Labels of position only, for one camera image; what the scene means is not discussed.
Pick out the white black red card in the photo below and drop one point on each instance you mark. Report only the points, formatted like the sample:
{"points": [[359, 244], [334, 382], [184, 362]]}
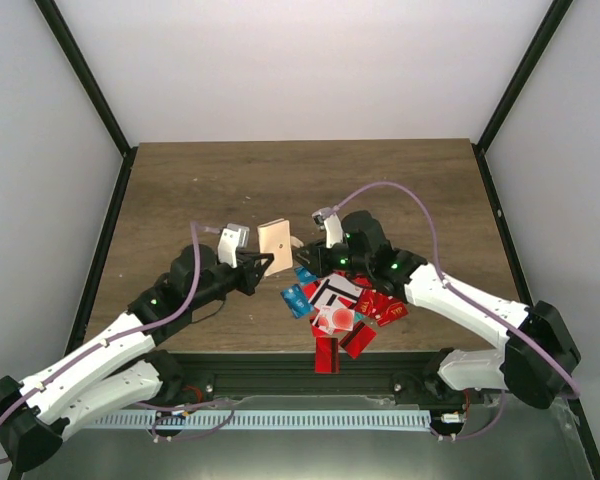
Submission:
{"points": [[333, 291]]}

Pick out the red card black stripe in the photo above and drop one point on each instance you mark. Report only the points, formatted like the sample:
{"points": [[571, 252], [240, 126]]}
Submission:
{"points": [[326, 355]]}

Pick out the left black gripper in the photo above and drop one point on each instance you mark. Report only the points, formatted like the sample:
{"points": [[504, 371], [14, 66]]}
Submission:
{"points": [[252, 273]]}

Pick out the white card red circle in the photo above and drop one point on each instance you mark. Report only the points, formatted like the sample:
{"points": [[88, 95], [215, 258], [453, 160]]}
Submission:
{"points": [[331, 320]]}

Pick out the blue card upper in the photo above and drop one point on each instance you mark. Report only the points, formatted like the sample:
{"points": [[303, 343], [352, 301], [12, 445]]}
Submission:
{"points": [[304, 276]]}

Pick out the black aluminium frame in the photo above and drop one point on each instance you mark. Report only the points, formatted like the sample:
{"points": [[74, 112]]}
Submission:
{"points": [[410, 377]]}

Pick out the light blue slotted cable duct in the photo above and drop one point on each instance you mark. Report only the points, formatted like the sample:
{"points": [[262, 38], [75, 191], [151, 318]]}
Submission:
{"points": [[274, 420]]}

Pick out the red card gold vip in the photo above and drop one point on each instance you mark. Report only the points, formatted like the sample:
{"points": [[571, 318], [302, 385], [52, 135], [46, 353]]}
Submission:
{"points": [[389, 311]]}

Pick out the red gold card middle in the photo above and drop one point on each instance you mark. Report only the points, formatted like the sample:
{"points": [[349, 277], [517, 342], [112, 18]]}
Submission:
{"points": [[372, 304]]}

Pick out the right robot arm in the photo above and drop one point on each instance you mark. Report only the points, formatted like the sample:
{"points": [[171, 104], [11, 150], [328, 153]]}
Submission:
{"points": [[532, 354]]}

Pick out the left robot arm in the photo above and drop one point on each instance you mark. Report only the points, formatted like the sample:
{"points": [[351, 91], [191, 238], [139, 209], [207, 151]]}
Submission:
{"points": [[124, 364]]}

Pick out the blue card lower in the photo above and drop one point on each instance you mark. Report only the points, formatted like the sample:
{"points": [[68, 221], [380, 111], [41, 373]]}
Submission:
{"points": [[296, 300]]}

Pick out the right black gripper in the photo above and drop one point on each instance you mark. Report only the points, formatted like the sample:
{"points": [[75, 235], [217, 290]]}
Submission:
{"points": [[319, 265]]}

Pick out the beige leather card holder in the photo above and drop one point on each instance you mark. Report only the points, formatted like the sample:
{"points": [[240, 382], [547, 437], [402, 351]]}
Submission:
{"points": [[275, 237]]}

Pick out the blue card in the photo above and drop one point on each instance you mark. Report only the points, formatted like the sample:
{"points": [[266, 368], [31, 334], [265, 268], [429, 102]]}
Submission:
{"points": [[296, 300], [304, 276]]}

